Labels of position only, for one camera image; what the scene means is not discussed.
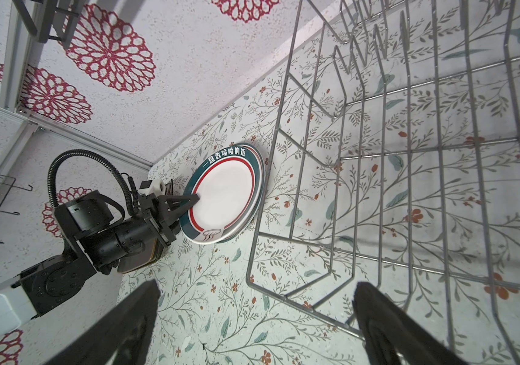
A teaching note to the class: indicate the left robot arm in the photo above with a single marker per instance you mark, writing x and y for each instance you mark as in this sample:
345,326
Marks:
94,242

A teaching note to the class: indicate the grey wall shelf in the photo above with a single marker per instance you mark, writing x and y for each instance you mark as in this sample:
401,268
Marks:
54,20

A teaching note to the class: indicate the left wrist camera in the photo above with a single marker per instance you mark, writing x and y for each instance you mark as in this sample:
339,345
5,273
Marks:
156,187

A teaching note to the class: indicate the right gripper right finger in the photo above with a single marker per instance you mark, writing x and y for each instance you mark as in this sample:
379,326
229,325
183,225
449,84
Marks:
392,328

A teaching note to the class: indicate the wire dish rack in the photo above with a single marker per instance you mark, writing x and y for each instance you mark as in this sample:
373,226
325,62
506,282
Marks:
400,144

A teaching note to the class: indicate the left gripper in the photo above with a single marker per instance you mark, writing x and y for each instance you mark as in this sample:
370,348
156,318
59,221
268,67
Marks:
159,216

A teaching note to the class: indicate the white round plate front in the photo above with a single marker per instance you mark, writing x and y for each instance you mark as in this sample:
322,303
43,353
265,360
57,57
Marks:
229,184

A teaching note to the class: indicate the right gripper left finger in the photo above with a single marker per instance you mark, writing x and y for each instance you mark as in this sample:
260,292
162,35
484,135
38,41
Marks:
122,336

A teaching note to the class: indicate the black plate with gold rim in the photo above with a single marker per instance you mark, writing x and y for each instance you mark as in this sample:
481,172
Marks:
149,252

